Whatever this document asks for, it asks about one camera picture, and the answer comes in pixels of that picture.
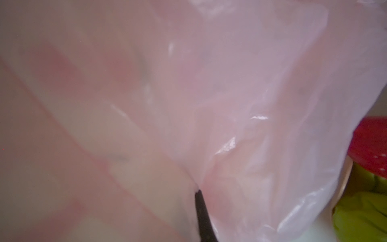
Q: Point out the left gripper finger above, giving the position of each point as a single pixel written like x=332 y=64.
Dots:
x=206 y=231

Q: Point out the pink plastic bag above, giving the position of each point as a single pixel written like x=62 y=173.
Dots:
x=114 y=113

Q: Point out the pink wavy plate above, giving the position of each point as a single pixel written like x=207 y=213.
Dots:
x=342 y=182

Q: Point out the green pear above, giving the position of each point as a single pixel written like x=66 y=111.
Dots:
x=361 y=217

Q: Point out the green apple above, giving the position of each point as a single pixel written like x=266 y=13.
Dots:
x=361 y=180

